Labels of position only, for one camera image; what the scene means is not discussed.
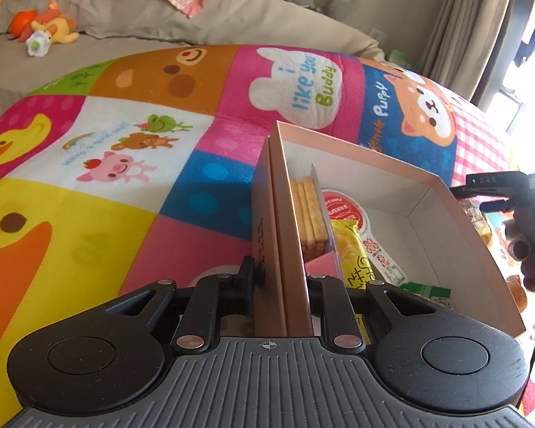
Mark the beige curtain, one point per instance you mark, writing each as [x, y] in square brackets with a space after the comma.
[463, 18]

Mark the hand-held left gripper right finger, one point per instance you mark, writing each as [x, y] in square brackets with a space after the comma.
[334, 303]

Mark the small printed snack packet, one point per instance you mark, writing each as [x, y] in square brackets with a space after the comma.
[428, 293]

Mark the pink cardboard box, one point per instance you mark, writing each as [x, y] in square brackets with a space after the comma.
[290, 294]

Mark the clear packet of biscuits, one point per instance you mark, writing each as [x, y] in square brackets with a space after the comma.
[310, 214]

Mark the white wall outlet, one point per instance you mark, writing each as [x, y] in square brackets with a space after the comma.
[378, 34]

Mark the orange yellow plush toy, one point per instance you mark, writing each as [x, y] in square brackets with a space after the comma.
[55, 26]

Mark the bun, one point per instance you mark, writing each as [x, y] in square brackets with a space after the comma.
[479, 225]
[516, 294]

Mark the pale green bag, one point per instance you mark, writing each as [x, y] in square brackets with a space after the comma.
[403, 60]

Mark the beige sofa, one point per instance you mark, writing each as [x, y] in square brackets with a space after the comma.
[160, 22]

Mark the white green toy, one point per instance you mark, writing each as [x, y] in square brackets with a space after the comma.
[38, 44]

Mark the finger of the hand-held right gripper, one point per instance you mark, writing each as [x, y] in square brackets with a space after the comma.
[497, 206]

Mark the yellow snack packet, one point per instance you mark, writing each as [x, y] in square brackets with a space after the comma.
[352, 249]

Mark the colourful cartoon play mat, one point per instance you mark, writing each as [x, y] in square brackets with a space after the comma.
[93, 214]

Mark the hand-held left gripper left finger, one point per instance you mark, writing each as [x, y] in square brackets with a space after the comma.
[245, 281]

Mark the pink white card packet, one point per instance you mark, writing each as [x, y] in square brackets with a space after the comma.
[319, 264]

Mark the round red label packet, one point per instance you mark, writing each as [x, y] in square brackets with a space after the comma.
[343, 207]

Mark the person's right hand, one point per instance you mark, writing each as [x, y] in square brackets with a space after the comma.
[524, 249]

